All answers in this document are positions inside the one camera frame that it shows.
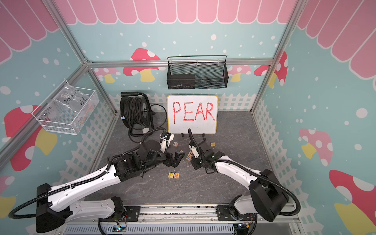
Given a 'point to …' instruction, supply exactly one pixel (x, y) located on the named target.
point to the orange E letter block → (176, 175)
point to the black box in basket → (181, 81)
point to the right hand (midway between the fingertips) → (193, 160)
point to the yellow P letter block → (171, 175)
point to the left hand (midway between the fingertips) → (177, 152)
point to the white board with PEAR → (199, 113)
